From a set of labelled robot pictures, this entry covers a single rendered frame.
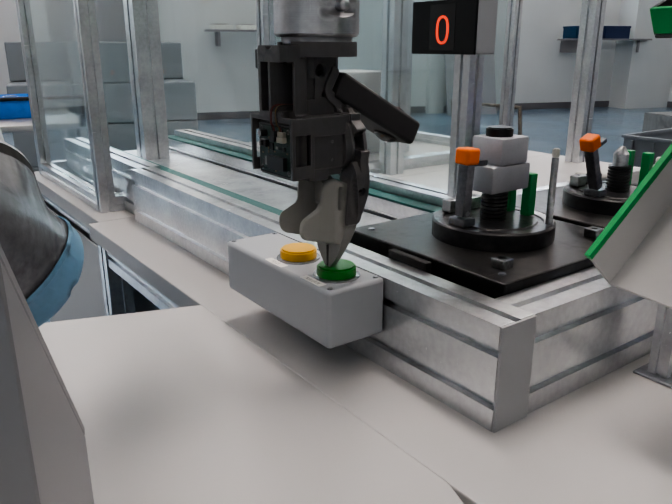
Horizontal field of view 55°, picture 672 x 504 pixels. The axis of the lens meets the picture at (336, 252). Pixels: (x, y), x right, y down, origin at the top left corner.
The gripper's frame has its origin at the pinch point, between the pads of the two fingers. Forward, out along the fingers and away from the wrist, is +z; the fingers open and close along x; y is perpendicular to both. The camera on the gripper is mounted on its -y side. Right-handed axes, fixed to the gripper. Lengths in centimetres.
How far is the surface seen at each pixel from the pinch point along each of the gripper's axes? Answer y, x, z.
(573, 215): -37.0, 1.9, 1.4
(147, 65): -21, -103, -15
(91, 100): -1, -80, -10
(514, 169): -21.9, 3.8, -6.5
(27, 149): -51, -414, 46
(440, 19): -30.7, -17.8, -23.1
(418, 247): -11.0, 0.3, 1.5
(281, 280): 3.5, -4.9, 3.7
